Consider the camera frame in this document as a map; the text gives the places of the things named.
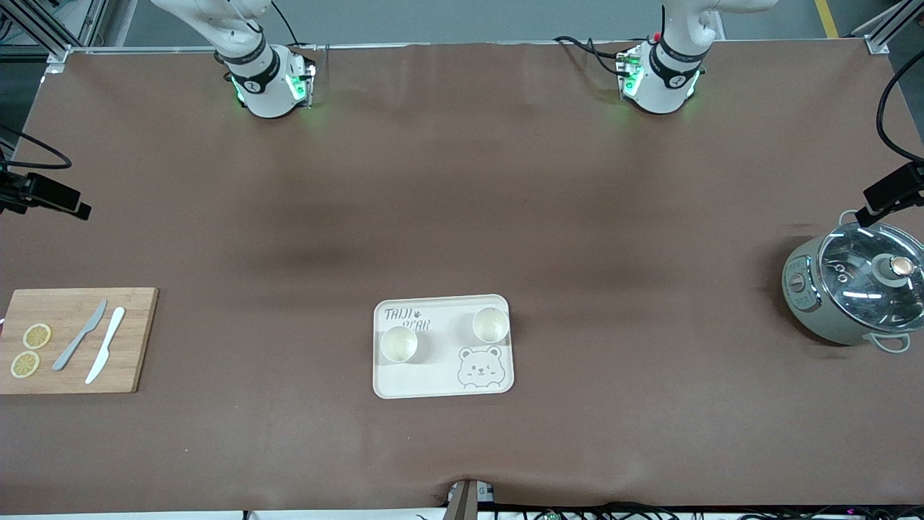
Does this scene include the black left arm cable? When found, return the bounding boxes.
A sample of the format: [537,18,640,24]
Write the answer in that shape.
[876,49,924,164]

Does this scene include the beige bear print tray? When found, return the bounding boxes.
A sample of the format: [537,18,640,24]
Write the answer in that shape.
[372,294,515,399]

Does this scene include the grey plastic knife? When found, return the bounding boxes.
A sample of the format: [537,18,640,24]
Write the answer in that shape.
[52,300,108,372]

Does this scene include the white IKEA cup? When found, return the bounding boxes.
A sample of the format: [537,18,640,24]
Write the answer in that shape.
[472,307,510,345]
[380,326,419,364]

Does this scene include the black base cable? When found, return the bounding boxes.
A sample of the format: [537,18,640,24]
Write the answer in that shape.
[271,0,319,70]
[554,35,630,77]

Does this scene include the black right base cable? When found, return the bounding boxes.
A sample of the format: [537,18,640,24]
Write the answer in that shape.
[271,0,319,70]

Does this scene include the glass pot lid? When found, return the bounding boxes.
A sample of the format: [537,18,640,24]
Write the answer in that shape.
[818,222,924,332]

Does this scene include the aluminium frame corner post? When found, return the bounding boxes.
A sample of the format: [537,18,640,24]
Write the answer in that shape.
[852,0,924,56]
[0,0,109,67]

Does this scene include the white plastic knife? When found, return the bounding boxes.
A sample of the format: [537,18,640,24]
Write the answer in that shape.
[85,307,126,385]

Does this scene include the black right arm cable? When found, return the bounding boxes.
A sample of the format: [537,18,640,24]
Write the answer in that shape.
[0,126,73,172]

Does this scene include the bamboo cutting board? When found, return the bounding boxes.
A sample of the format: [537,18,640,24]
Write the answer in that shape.
[0,287,160,395]

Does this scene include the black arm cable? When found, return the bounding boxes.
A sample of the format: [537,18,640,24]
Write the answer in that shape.
[876,49,924,164]
[0,126,73,172]

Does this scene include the black left base cable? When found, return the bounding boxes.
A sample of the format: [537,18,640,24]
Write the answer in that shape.
[554,35,630,77]

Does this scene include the grey-green electric pot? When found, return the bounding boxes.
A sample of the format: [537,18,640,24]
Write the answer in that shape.
[782,209,924,355]

